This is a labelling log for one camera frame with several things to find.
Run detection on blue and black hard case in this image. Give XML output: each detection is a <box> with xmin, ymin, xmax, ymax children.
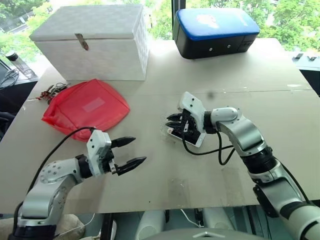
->
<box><xmin>172</xmin><ymin>7</ymin><xmax>261</xmax><ymax>60</ymax></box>

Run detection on red mesh bag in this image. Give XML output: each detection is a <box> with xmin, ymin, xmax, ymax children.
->
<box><xmin>41</xmin><ymin>78</ymin><xmax>132</xmax><ymax>143</ymax></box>

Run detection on dark coiled cable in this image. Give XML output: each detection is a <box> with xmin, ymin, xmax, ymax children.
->
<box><xmin>0</xmin><ymin>68</ymin><xmax>21</xmax><ymax>89</ymax></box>

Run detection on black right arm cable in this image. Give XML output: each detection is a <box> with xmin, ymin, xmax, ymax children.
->
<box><xmin>181</xmin><ymin>129</ymin><xmax>237</xmax><ymax>166</ymax></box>

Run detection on clear bottle with black cap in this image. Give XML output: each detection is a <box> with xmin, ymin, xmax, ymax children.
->
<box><xmin>5</xmin><ymin>50</ymin><xmax>36</xmax><ymax>81</ymax></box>

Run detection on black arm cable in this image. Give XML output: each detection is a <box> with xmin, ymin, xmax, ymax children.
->
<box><xmin>25</xmin><ymin>126</ymin><xmax>97</xmax><ymax>201</ymax></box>
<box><xmin>181</xmin><ymin>129</ymin><xmax>237</xmax><ymax>166</ymax></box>

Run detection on grey robot torso plate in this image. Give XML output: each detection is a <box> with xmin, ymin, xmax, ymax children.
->
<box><xmin>146</xmin><ymin>227</ymin><xmax>254</xmax><ymax>240</ymax></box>

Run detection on dark side table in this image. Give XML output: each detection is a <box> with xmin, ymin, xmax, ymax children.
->
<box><xmin>0</xmin><ymin>58</ymin><xmax>41</xmax><ymax>143</ymax></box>

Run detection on dark keys with red cord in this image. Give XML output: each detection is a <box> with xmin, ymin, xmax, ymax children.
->
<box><xmin>35</xmin><ymin>82</ymin><xmax>71</xmax><ymax>105</ymax></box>

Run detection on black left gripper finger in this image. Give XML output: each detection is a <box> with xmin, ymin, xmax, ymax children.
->
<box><xmin>110</xmin><ymin>136</ymin><xmax>137</xmax><ymax>150</ymax></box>
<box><xmin>115</xmin><ymin>156</ymin><xmax>148</xmax><ymax>176</ymax></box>

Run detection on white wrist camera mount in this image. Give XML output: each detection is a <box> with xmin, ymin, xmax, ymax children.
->
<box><xmin>86</xmin><ymin>129</ymin><xmax>112</xmax><ymax>177</ymax></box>
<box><xmin>176</xmin><ymin>91</ymin><xmax>206</xmax><ymax>133</ymax></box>

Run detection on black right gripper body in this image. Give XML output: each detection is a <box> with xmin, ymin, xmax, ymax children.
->
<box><xmin>174</xmin><ymin>109</ymin><xmax>201</xmax><ymax>143</ymax></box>

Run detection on black window frame post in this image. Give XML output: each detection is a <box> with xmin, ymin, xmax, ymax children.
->
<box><xmin>170</xmin><ymin>0</ymin><xmax>187</xmax><ymax>41</ymax></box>

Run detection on clear plastic bag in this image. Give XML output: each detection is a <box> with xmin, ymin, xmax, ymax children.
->
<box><xmin>159</xmin><ymin>116</ymin><xmax>181</xmax><ymax>142</ymax></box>

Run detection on dark desk with small parts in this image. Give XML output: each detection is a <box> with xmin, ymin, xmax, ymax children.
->
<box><xmin>291</xmin><ymin>51</ymin><xmax>320</xmax><ymax>97</ymax></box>

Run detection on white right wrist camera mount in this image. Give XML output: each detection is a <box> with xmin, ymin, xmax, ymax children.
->
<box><xmin>176</xmin><ymin>91</ymin><xmax>206</xmax><ymax>133</ymax></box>

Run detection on white woven storage box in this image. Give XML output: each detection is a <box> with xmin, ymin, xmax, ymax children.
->
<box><xmin>29</xmin><ymin>4</ymin><xmax>151</xmax><ymax>82</ymax></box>

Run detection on beige cushion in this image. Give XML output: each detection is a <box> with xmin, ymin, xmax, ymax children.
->
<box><xmin>54</xmin><ymin>213</ymin><xmax>86</xmax><ymax>240</ymax></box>

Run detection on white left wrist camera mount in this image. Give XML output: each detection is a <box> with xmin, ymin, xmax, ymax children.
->
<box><xmin>86</xmin><ymin>129</ymin><xmax>112</xmax><ymax>177</ymax></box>

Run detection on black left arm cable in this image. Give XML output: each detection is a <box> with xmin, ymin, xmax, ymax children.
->
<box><xmin>25</xmin><ymin>126</ymin><xmax>97</xmax><ymax>201</ymax></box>

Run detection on thin white cable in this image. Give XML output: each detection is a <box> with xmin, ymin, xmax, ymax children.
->
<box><xmin>56</xmin><ymin>212</ymin><xmax>96</xmax><ymax>237</ymax></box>

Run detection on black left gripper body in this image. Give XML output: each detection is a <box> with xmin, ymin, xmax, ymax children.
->
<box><xmin>99</xmin><ymin>140</ymin><xmax>120</xmax><ymax>176</ymax></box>

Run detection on white robot leg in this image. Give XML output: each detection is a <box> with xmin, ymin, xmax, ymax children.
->
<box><xmin>201</xmin><ymin>207</ymin><xmax>236</xmax><ymax>232</ymax></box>
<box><xmin>135</xmin><ymin>209</ymin><xmax>166</xmax><ymax>240</ymax></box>

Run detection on black table leg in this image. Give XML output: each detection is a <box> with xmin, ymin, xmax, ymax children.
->
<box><xmin>99</xmin><ymin>212</ymin><xmax>114</xmax><ymax>240</ymax></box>

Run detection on white smartphone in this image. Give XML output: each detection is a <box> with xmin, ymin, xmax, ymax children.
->
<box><xmin>165</xmin><ymin>126</ymin><xmax>207</xmax><ymax>148</ymax></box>

